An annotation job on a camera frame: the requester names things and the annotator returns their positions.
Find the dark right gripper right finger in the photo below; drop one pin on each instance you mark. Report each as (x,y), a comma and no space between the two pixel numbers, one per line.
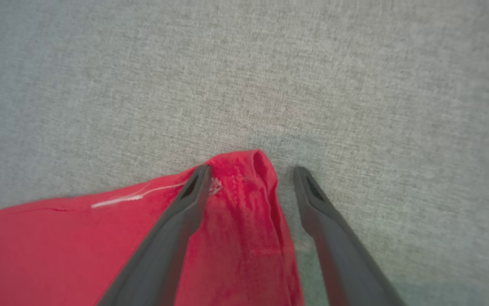
(342,255)

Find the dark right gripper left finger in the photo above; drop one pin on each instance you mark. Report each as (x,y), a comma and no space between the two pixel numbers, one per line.
(159,255)

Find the red jersey garment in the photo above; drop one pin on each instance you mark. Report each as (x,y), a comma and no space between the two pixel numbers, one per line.
(57,255)

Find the grey fabric sofa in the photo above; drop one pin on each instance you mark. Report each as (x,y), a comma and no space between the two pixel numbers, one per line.
(244,63)

